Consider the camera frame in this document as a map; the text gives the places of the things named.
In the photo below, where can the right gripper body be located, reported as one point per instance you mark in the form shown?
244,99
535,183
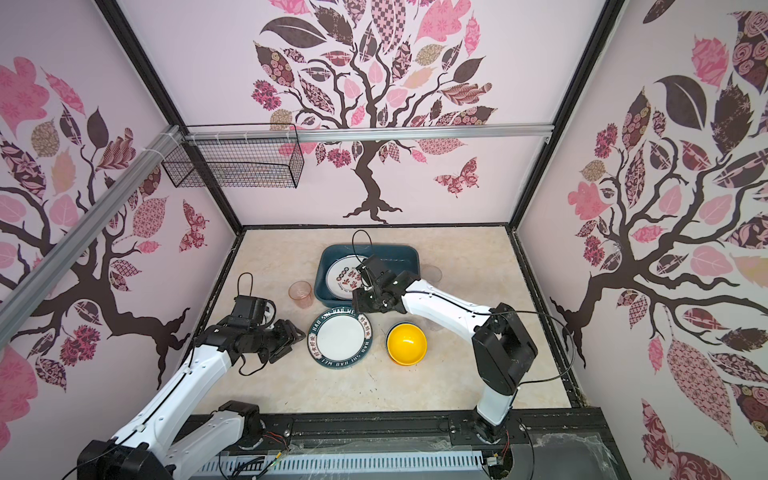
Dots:
368,301

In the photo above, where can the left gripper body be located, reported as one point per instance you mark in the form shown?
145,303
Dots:
272,343

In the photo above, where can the white plate red pattern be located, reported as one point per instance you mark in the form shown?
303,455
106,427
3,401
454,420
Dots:
343,278

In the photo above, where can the white plate green lettered rim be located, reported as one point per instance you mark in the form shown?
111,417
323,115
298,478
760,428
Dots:
339,338

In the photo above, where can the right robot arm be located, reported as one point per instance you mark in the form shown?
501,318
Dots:
503,349

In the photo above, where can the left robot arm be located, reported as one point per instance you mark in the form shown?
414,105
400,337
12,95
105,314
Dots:
150,447

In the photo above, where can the teal plastic bin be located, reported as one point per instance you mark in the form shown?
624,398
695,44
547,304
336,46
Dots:
398,258

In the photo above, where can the clear cup near bin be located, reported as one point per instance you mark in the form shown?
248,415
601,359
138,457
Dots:
432,274

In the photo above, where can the yellow bowl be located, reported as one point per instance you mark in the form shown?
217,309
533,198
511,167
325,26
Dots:
406,344

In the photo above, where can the pink plastic cup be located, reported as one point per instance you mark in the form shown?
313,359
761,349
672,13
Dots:
301,293

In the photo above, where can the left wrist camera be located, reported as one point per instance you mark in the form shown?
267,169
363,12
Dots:
251,312

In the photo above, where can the white slotted cable duct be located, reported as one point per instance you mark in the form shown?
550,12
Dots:
337,466

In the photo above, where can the black wire basket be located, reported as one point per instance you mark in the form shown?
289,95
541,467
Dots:
250,155

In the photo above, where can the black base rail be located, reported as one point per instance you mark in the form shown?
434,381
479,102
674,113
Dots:
571,443

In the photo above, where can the aluminium rail left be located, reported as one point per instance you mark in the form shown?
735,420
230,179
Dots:
18,307

